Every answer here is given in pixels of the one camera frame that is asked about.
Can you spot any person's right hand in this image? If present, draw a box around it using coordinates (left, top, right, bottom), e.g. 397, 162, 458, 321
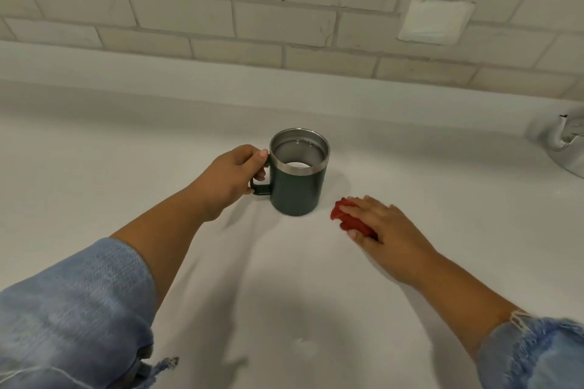
340, 195, 440, 288

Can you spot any person's left hand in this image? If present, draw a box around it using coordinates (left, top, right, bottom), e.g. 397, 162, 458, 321
193, 144, 269, 222

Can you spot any red cleaning cloth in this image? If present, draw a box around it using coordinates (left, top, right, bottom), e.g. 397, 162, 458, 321
330, 198, 379, 241

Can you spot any dark green steel mug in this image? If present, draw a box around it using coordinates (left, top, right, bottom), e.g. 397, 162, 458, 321
249, 128, 330, 217

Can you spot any person's left forearm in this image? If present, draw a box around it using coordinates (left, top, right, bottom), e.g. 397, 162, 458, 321
109, 184, 215, 312

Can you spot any person's right forearm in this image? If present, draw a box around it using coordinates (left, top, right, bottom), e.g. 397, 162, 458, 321
411, 252, 525, 360

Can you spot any blue denim right sleeve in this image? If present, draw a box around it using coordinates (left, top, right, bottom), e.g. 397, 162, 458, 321
474, 310, 584, 389

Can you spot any blue denim sleeve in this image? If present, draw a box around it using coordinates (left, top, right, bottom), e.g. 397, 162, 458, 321
0, 237, 180, 389
474, 310, 584, 389

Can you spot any chrome sink faucet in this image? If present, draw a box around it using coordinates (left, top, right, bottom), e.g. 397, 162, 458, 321
526, 104, 584, 180

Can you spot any blue denim left sleeve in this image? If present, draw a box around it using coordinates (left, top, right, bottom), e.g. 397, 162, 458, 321
0, 237, 180, 389

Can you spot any white wall outlet cover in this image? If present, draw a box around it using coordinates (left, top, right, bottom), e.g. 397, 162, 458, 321
397, 0, 476, 45

